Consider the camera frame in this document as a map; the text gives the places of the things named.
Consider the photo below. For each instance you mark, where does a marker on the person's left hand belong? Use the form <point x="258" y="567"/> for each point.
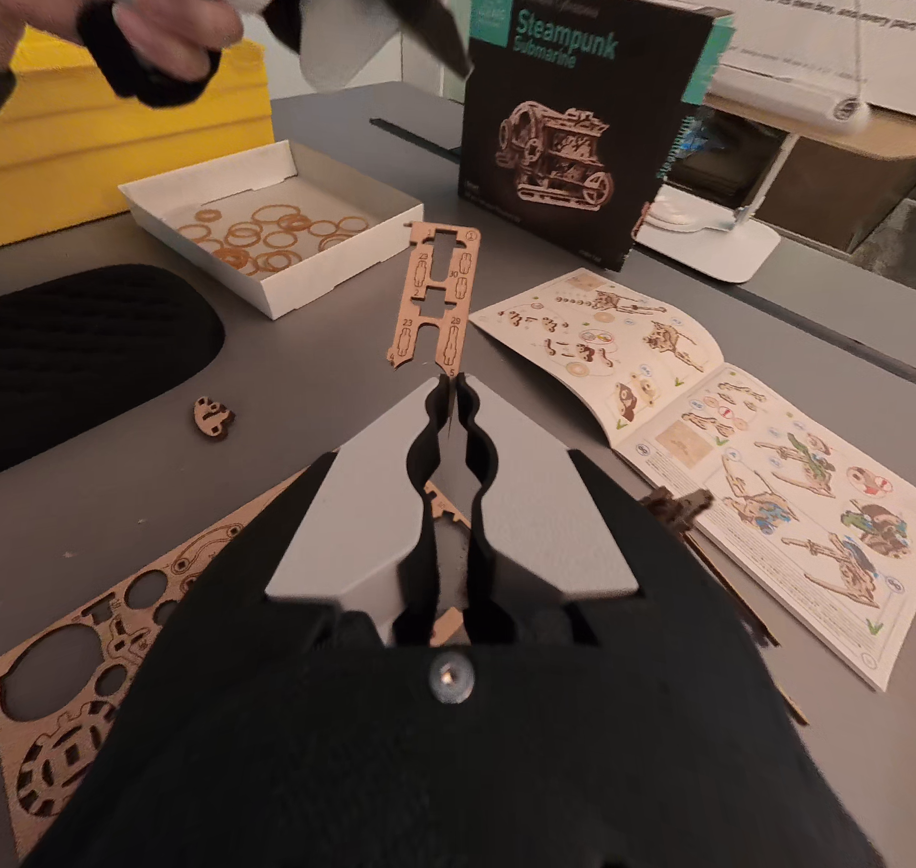
<point x="179" y="24"/>

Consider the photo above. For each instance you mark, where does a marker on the illustrated instruction booklet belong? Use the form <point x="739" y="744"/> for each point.
<point x="665" y="353"/>

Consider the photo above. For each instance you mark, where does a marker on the brown cardboard box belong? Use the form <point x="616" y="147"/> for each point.
<point x="830" y="195"/>

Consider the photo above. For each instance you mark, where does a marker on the small plywood parts fret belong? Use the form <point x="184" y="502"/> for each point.
<point x="411" y="278"/>

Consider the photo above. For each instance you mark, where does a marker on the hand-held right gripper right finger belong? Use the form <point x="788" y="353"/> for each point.
<point x="558" y="524"/>

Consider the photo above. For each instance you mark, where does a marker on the partly built wooden model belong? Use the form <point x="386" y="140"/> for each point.
<point x="673" y="509"/>

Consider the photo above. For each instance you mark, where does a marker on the tall stack of yellow bins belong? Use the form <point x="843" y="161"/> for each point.
<point x="143" y="152"/>

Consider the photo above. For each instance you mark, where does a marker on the white cardboard tray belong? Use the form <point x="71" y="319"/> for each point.
<point x="336" y="267"/>

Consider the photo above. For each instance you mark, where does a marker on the white stand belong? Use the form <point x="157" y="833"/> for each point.
<point x="715" y="245"/>

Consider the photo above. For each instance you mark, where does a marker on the black mesh oval pad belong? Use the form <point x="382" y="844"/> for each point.
<point x="93" y="353"/>

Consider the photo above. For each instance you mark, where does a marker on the black model kit box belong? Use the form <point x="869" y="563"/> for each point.
<point x="572" y="167"/>

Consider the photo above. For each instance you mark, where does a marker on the pile of tan rubber bands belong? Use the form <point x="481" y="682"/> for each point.
<point x="236" y="256"/>

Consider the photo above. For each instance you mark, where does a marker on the small dark wooden piece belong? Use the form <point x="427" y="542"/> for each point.
<point x="213" y="417"/>

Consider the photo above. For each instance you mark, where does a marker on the large plywood parts sheet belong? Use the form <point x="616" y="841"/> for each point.
<point x="215" y="560"/>

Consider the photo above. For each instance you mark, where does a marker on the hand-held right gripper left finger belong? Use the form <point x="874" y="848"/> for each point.
<point x="343" y="524"/>

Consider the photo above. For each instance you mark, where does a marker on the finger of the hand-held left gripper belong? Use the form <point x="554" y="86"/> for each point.
<point x="343" y="38"/>

